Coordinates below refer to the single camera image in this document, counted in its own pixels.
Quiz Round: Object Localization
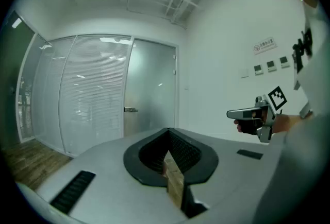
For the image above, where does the person's right hand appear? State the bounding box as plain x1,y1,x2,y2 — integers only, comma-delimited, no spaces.
233,118,246,133

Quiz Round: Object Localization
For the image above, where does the glass partition with blinds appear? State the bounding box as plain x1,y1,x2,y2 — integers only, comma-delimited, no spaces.
32,37,77,153
58,34,133,157

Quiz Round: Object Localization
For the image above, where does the white wall sign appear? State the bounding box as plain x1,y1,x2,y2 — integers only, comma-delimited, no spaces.
252,37,278,56

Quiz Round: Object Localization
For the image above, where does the grey framed glass panel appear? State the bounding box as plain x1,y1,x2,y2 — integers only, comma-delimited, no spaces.
16,33,48,143

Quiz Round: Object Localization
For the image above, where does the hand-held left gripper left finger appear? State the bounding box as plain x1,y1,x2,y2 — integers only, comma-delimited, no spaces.
15,127,192,224

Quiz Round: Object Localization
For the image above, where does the black chest harness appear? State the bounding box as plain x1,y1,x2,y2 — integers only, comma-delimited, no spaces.
291,28,314,75

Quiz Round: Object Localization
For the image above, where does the frosted glass door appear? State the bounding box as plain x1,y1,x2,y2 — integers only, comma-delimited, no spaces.
123,38,178,137

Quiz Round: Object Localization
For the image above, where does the person's white shirt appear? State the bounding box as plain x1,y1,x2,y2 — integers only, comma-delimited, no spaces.
254,0,330,221

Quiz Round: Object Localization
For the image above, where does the dark tinted glass panel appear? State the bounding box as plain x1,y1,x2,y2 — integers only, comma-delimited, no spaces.
0,10,36,149

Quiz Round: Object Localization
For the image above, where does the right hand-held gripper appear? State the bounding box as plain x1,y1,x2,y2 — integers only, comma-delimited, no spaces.
226,85,288,143

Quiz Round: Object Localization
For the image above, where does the person's right forearm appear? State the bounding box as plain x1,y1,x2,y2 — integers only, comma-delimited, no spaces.
272,112,311,134

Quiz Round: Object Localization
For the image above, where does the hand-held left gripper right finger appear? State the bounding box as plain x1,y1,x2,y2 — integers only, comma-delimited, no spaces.
168,127,285,224

